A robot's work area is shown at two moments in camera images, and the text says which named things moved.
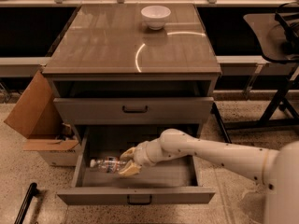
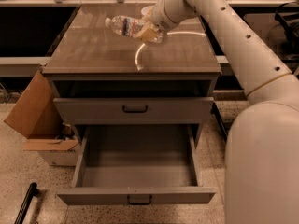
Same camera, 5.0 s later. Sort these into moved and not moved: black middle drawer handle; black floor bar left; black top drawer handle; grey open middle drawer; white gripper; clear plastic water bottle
Moved: white gripper; clear plastic water bottle
Not moved: black floor bar left; grey open middle drawer; black middle drawer handle; black top drawer handle
